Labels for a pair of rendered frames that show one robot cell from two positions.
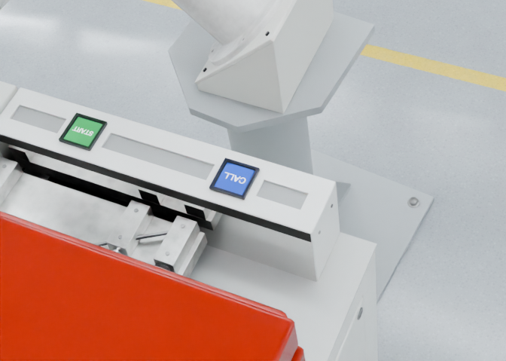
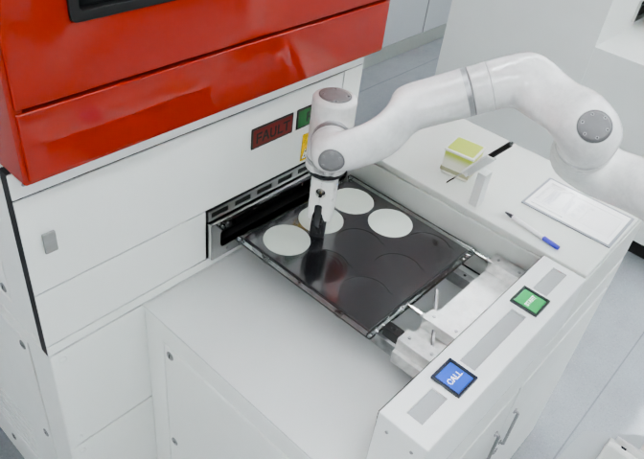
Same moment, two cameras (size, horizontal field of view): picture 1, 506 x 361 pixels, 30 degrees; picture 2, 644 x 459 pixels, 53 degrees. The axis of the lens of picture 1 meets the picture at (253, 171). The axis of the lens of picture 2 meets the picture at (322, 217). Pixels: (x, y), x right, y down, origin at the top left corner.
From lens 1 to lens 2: 0.95 m
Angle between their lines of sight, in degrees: 62
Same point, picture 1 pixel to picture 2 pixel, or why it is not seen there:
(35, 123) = (545, 280)
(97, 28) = not seen: outside the picture
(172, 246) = (414, 342)
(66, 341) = not seen: outside the picture
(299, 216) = (400, 409)
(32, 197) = (492, 288)
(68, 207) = (477, 306)
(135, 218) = (448, 329)
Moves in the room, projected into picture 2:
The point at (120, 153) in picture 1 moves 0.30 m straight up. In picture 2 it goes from (503, 319) to (558, 185)
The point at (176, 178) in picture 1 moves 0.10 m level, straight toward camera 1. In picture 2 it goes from (466, 342) to (409, 337)
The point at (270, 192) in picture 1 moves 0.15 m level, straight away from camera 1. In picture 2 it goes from (433, 400) to (528, 421)
